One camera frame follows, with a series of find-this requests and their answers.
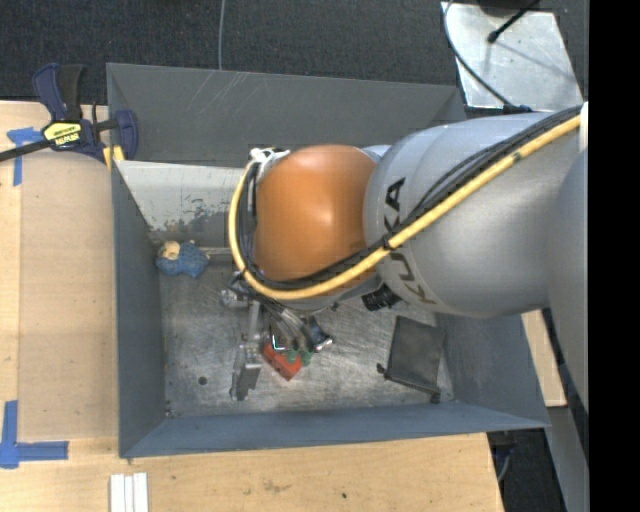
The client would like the pale wood board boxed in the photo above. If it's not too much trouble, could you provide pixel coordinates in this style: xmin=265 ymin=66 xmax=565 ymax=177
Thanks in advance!
xmin=17 ymin=149 xmax=122 ymax=444

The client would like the dark green flat block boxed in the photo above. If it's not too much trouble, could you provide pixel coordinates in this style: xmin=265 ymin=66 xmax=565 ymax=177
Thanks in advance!
xmin=376 ymin=315 xmax=447 ymax=406

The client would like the blue toy animal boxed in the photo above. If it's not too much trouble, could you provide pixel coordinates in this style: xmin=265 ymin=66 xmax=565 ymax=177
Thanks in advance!
xmin=154 ymin=239 xmax=211 ymax=280

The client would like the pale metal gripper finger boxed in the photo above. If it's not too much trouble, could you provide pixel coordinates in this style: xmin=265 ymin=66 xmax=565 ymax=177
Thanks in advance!
xmin=229 ymin=360 xmax=265 ymax=402
xmin=231 ymin=342 xmax=252 ymax=386

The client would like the black cylinder on white bracket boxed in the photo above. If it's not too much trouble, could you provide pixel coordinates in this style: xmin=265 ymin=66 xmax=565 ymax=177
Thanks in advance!
xmin=360 ymin=284 xmax=401 ymax=313

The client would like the grey metal bin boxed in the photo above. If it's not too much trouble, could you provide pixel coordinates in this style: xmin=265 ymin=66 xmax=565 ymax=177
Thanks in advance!
xmin=105 ymin=62 xmax=552 ymax=459

